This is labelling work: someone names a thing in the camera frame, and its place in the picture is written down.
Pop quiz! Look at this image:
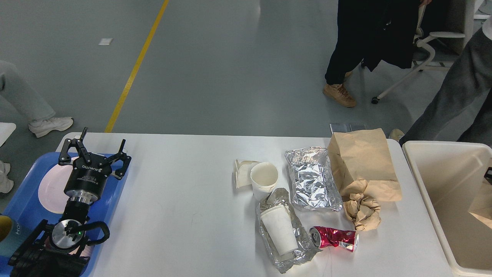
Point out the lying white paper cup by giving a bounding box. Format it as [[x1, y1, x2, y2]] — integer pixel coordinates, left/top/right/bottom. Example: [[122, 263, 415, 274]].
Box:
[[260, 204, 298, 255]]

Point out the crumpled foil under cup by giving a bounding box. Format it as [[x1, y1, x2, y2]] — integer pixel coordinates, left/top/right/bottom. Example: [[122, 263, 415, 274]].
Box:
[[256, 188, 319, 274]]

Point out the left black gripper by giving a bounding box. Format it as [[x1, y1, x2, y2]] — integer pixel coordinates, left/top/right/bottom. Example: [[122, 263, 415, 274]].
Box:
[[58, 127, 132, 203]]

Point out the pink plate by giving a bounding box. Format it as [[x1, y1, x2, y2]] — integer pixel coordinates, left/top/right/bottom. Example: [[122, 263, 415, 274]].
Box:
[[38, 164, 73, 214]]

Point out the pink ribbed mug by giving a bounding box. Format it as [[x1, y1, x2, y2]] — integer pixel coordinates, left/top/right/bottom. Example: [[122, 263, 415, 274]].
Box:
[[42, 236, 94, 264]]

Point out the crushed white paper cup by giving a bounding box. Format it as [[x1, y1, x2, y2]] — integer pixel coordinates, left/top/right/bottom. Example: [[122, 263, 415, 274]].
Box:
[[234, 159, 260, 188]]

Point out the teal mug yellow inside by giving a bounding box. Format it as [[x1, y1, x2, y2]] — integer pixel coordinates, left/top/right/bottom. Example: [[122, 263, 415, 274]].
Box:
[[0, 215, 31, 257]]

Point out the metal floor plate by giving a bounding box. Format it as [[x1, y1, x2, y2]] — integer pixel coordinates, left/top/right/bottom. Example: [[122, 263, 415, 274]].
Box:
[[330, 123, 368, 133]]

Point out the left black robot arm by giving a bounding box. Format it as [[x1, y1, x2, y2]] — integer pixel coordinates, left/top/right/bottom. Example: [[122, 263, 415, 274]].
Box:
[[1, 129, 131, 277]]

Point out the person in grey trousers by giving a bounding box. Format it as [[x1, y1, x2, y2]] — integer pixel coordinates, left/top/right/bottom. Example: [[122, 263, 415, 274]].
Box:
[[389, 18, 492, 146]]

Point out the crumpled brown paper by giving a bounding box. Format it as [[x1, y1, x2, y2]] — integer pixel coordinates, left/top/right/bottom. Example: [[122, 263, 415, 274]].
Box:
[[343, 193, 381, 231]]

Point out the large aluminium foil sheet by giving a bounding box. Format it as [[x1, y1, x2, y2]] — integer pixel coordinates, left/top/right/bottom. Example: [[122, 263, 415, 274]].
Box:
[[284, 147, 342, 212]]

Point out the brown paper bag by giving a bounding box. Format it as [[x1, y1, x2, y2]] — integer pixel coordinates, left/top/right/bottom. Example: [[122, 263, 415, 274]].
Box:
[[469, 178, 492, 228], [327, 128, 402, 202]]

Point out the beige plastic bin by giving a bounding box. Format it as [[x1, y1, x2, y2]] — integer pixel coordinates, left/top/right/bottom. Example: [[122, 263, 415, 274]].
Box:
[[403, 141, 492, 277]]

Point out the white office chair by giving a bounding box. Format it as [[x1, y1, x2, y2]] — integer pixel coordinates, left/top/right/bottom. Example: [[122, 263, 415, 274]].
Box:
[[371, 0, 473, 105]]

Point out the upright white paper cup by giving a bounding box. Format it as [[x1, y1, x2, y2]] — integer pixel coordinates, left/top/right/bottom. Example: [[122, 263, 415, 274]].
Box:
[[250, 162, 278, 200]]

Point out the person in light jeans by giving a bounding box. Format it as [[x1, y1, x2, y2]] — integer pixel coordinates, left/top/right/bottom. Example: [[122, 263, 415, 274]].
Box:
[[0, 60, 74, 194]]

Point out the white table corner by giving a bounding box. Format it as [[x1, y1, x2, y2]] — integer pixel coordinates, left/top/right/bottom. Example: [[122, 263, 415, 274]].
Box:
[[0, 122, 17, 147]]

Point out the crushed red soda can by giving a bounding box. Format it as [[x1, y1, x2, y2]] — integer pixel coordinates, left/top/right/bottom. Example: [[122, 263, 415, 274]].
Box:
[[309, 226, 359, 252]]

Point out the person in black clothes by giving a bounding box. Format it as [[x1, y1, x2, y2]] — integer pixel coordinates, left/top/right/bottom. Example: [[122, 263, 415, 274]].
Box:
[[323, 0, 430, 107]]

